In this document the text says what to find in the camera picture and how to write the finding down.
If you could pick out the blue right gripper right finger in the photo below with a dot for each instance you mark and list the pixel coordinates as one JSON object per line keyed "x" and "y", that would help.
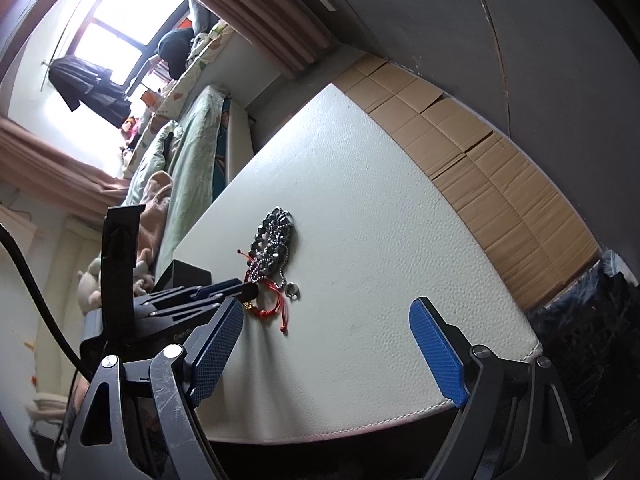
{"x": 444, "y": 348}

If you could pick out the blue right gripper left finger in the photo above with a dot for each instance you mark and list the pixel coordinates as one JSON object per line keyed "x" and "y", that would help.
{"x": 209, "y": 348}

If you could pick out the black jewelry box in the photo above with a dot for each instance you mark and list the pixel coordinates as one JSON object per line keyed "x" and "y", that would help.
{"x": 181, "y": 274}

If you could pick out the plush toy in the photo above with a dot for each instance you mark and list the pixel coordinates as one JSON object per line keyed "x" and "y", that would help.
{"x": 88, "y": 287}

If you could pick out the white side table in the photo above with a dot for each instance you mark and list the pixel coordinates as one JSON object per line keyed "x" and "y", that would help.
{"x": 372, "y": 234}

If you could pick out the pink fleece blanket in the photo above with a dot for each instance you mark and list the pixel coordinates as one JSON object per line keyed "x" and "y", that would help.
{"x": 156, "y": 199}

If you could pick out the flattened cardboard sheets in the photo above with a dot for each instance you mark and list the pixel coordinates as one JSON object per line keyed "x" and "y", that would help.
{"x": 528, "y": 230}

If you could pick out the pink left curtain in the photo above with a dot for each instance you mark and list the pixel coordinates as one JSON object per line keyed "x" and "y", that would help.
{"x": 43, "y": 171}

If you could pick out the pink curtain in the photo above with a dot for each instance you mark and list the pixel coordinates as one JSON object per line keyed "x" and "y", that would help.
{"x": 284, "y": 31}
{"x": 43, "y": 171}

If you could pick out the green floral quilt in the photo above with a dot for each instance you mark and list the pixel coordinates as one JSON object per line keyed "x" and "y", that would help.
{"x": 157, "y": 156}

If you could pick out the green bed mattress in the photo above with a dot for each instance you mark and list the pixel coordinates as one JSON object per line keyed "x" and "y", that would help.
{"x": 197, "y": 181}

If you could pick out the floral window seat cushion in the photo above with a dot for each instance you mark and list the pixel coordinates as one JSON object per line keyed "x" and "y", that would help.
{"x": 174, "y": 97}

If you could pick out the dark hanging clothes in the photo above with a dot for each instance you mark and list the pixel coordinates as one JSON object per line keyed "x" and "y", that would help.
{"x": 80, "y": 82}

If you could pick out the dark bag on windowsill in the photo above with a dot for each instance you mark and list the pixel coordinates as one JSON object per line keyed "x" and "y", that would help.
{"x": 174, "y": 48}

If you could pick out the pink right curtain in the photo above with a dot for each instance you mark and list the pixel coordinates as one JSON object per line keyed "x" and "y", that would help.
{"x": 284, "y": 31}

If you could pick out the white wall socket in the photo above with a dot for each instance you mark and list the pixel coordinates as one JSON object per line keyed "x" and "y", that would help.
{"x": 329, "y": 6}

